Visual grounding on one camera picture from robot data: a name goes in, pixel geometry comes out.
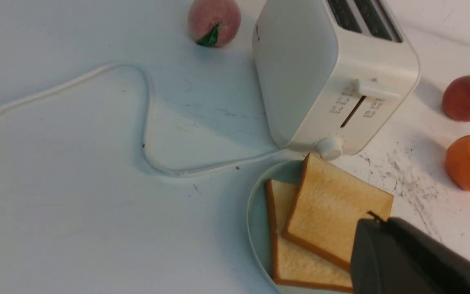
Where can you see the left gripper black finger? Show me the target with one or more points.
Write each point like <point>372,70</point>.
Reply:
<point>393,257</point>

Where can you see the toasted bread slice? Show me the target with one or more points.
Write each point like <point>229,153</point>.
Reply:
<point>327,207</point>
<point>291,264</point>

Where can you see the light blue round plate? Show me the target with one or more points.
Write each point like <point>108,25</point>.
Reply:
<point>258,228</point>

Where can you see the red apple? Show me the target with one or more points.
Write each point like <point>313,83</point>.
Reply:
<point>456,99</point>

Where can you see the white two-slot toaster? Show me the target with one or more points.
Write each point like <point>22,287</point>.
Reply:
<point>331,72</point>

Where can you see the pink peach with leaf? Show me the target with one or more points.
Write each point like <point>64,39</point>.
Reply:
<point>214,23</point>

